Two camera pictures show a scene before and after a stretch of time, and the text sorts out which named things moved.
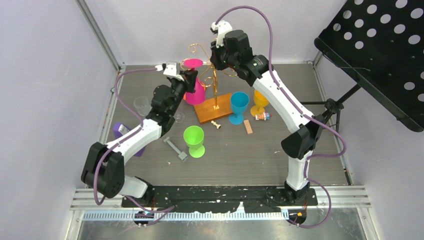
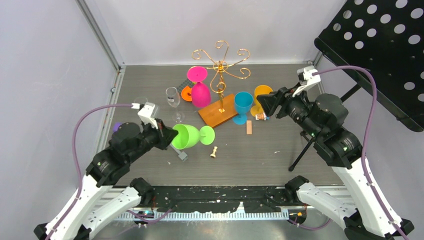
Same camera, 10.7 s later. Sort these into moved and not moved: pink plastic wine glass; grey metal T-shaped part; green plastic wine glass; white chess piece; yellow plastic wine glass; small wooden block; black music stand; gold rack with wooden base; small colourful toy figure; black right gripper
Moved: green plastic wine glass; pink plastic wine glass; gold rack with wooden base; black right gripper; white chess piece
Not moved: small wooden block; yellow plastic wine glass; grey metal T-shaped part; small colourful toy figure; black music stand
